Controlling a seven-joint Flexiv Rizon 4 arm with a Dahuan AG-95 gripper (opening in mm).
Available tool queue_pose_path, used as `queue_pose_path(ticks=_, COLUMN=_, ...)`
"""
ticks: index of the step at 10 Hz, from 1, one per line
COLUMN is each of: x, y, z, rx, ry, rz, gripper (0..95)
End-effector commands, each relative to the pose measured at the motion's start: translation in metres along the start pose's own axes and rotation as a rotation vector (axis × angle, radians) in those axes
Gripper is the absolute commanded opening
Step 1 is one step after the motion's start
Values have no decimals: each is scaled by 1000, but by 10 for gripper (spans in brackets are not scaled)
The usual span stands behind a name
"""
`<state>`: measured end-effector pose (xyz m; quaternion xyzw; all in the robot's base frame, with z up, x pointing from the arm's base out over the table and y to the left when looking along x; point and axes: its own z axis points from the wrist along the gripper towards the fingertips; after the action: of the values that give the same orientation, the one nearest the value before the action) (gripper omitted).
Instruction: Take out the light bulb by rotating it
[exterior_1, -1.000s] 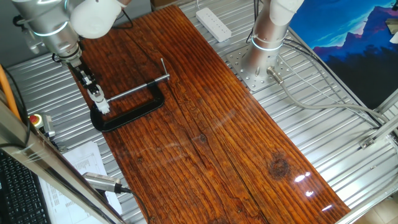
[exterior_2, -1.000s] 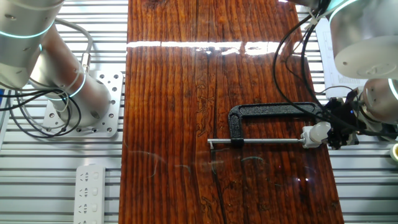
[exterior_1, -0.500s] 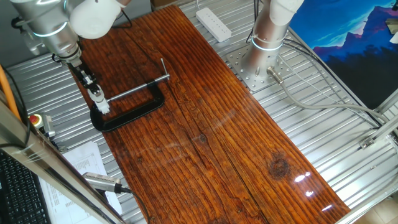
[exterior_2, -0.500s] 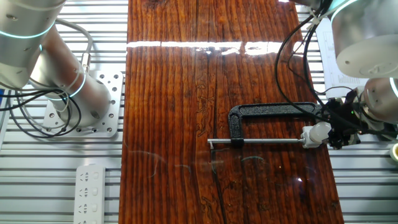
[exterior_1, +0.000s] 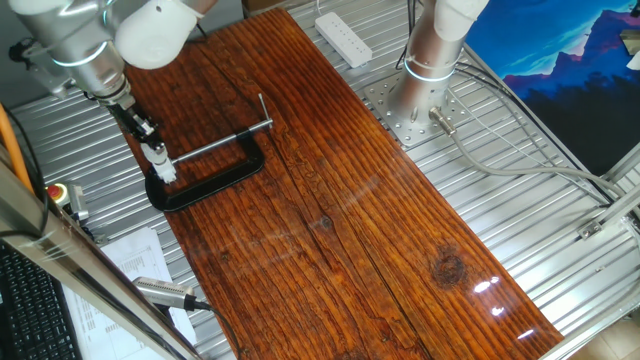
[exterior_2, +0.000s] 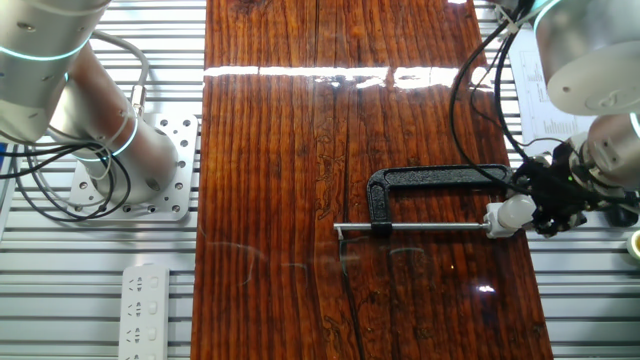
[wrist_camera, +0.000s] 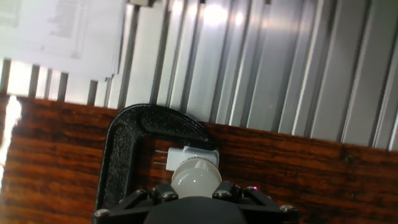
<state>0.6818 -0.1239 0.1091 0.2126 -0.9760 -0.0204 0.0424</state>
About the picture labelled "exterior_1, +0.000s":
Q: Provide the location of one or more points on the white bulb socket adapter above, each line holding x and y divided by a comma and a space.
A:
167, 171

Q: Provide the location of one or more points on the orange tube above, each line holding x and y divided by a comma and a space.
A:
12, 150

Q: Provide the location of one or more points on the aluminium frame profile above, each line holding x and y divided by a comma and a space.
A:
620, 205

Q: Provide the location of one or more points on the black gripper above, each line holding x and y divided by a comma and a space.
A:
125, 117

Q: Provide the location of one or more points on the brown wooden board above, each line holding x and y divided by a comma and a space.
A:
350, 225

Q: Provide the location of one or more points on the white power strip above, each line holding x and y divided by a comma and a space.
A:
345, 40

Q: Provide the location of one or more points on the small metal corner bracket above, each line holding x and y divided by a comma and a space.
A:
591, 230

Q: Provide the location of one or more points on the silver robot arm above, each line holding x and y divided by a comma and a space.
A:
85, 50

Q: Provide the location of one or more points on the black C-clamp with steel screw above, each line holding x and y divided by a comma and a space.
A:
200, 189

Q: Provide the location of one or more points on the printed paper sheets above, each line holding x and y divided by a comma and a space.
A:
135, 255

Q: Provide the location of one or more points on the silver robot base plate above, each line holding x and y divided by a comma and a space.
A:
400, 127

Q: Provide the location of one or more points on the emergency stop button box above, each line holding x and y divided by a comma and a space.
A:
67, 197

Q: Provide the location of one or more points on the silver handheld device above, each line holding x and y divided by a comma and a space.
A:
162, 292

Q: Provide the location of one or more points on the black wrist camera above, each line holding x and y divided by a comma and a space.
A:
20, 50

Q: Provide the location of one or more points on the blue mountain poster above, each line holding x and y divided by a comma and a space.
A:
560, 60

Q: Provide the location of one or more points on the silver camera bracket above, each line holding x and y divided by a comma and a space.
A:
52, 80

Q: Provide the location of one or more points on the black keyboard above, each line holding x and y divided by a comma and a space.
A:
30, 310

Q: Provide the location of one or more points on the large aluminium frame bar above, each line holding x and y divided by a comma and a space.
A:
75, 260

